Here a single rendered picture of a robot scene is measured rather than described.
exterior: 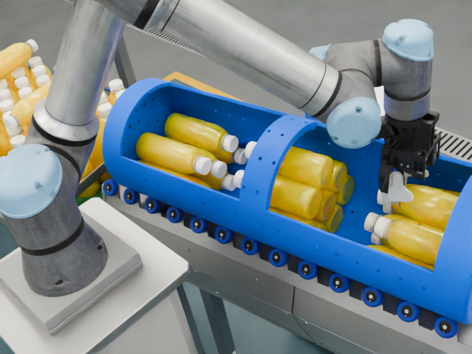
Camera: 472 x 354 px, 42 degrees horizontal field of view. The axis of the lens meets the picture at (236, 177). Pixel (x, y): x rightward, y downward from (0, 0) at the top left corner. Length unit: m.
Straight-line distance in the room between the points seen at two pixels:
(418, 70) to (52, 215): 0.62
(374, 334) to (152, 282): 0.49
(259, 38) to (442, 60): 3.05
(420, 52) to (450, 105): 2.48
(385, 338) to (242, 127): 0.60
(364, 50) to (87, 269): 0.59
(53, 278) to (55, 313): 0.06
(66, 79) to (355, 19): 3.42
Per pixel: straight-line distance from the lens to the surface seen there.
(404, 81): 1.02
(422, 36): 1.00
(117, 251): 1.17
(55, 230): 1.06
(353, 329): 1.37
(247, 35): 0.83
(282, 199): 1.27
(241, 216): 1.28
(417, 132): 1.09
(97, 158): 1.74
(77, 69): 1.03
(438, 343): 1.29
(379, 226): 1.20
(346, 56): 0.98
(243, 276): 1.47
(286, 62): 0.85
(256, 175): 1.23
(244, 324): 2.48
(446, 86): 3.62
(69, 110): 1.08
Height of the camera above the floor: 1.98
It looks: 40 degrees down
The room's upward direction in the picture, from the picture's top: 12 degrees counter-clockwise
